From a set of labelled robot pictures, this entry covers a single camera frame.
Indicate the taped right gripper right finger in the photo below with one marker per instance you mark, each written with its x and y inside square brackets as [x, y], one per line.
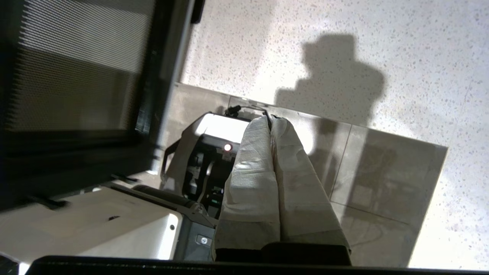
[301, 191]

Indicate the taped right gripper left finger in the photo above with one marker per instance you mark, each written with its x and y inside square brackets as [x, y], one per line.
[250, 191]

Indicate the microwave door with dark glass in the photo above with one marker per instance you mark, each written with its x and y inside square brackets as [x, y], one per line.
[76, 95]

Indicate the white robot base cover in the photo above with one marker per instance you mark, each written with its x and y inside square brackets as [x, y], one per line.
[95, 229]

